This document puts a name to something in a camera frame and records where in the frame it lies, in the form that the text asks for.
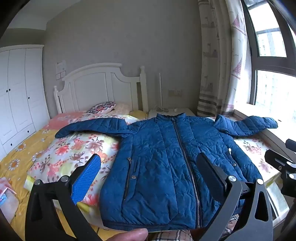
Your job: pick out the white bed headboard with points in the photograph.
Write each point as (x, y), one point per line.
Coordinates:
(92, 88)

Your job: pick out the cream textured pillow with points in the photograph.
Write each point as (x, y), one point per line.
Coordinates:
(121, 107)

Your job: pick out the pink plastic bag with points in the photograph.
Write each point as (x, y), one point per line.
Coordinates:
(8, 201)

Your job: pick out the white nightstand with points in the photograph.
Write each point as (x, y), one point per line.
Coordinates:
(166, 113)

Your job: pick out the white wall switch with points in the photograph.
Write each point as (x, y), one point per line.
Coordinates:
(61, 75)

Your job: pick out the wall socket panel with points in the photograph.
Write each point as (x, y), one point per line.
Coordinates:
(174, 93)

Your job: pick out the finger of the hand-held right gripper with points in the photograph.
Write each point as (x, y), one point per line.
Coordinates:
(276, 158)
(291, 143)

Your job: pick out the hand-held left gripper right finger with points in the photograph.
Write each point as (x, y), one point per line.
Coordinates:
(212, 178)

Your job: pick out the dark framed window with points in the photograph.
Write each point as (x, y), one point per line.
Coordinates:
(270, 39)

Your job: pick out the person's left hand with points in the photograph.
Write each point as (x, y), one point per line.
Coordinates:
(129, 235)

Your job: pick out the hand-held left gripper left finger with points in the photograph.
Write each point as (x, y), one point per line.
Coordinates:
(86, 178)

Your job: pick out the white wall paper note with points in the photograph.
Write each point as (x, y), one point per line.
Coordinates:
(61, 66)

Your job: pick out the printed striped curtain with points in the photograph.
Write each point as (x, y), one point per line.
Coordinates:
(215, 69)

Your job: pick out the blue quilted jacket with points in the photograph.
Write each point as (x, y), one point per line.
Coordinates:
(157, 162)

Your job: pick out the yellow bed sheet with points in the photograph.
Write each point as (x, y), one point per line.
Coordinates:
(20, 148)

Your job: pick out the pink pillow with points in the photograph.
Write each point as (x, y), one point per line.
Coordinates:
(60, 121)

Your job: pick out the white pole lamp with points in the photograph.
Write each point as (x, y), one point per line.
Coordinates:
(160, 92)

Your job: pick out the floral quilt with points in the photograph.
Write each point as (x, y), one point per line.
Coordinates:
(69, 148)

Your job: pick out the patterned round pillow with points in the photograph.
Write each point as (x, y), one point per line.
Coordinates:
(101, 107)

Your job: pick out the white wardrobe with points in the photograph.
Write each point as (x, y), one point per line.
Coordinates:
(18, 92)

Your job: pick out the yellow pillow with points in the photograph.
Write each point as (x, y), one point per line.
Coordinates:
(138, 114)

